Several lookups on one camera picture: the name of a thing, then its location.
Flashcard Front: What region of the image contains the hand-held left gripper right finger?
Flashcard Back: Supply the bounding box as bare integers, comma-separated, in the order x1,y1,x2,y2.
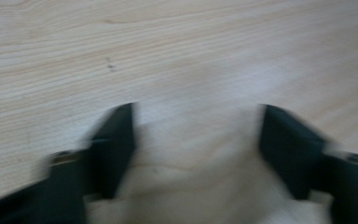
258,104,328,201

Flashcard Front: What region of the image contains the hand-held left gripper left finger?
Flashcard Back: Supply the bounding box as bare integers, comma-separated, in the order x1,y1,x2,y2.
83,102,137,201

